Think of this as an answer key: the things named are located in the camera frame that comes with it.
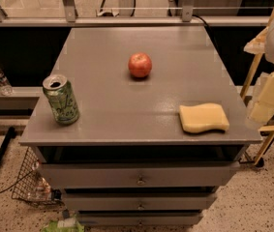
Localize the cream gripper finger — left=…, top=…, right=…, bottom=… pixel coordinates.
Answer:
left=247, top=72, right=274, bottom=124

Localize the red apple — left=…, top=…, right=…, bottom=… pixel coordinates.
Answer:
left=128, top=52, right=152, bottom=78

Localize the green soda can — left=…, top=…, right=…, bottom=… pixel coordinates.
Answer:
left=43, top=74, right=79, bottom=125

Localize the yellow sponge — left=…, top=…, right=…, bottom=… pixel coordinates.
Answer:
left=179, top=103, right=229, bottom=133

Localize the grey drawer cabinet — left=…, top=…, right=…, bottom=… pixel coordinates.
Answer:
left=20, top=26, right=260, bottom=226

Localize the green white packet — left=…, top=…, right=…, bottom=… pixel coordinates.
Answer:
left=41, top=217, right=84, bottom=232

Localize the clear plastic water bottle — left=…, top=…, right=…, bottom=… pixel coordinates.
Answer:
left=0, top=69, right=13, bottom=96

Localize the wire mesh basket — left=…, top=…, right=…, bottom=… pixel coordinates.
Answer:
left=12, top=148, right=61, bottom=208

